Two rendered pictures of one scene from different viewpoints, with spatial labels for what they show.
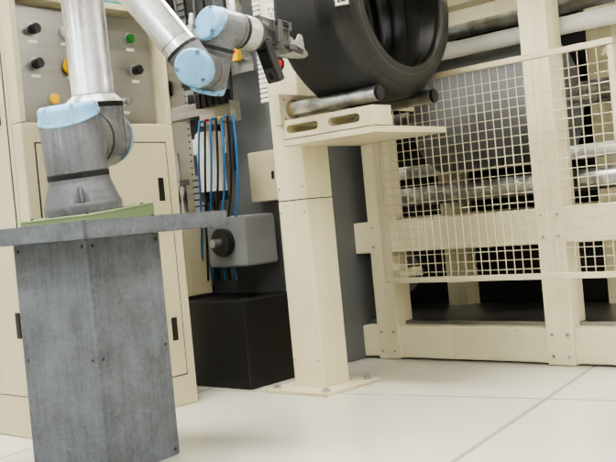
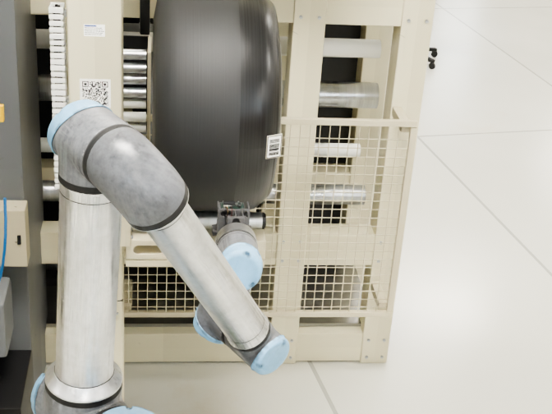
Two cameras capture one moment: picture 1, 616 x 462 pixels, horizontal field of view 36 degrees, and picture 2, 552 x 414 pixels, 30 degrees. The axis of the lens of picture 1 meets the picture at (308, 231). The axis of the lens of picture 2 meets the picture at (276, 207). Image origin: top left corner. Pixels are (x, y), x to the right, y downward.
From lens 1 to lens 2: 2.48 m
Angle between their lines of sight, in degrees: 54
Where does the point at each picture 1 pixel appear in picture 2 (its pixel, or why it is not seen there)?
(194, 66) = (277, 357)
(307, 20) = (223, 166)
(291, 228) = not seen: hidden behind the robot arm
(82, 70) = (99, 359)
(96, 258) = not seen: outside the picture
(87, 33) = (111, 315)
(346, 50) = (257, 195)
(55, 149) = not seen: outside the picture
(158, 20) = (248, 319)
